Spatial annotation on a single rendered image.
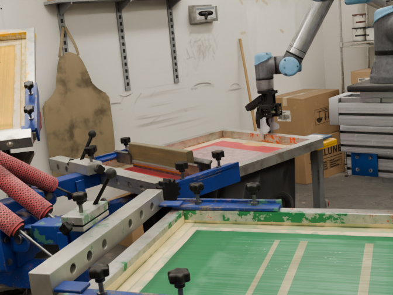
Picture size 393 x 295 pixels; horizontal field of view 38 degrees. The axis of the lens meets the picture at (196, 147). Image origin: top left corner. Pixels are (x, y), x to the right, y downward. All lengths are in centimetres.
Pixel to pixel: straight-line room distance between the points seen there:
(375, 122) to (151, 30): 293
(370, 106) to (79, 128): 266
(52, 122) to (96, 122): 35
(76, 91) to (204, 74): 126
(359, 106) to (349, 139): 11
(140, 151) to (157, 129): 242
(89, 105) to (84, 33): 51
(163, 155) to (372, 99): 75
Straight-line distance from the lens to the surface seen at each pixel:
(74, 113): 414
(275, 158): 211
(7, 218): 145
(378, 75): 186
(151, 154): 213
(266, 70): 240
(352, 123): 192
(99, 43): 430
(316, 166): 257
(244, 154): 228
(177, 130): 473
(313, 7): 228
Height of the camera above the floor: 147
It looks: 12 degrees down
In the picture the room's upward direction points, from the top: 5 degrees counter-clockwise
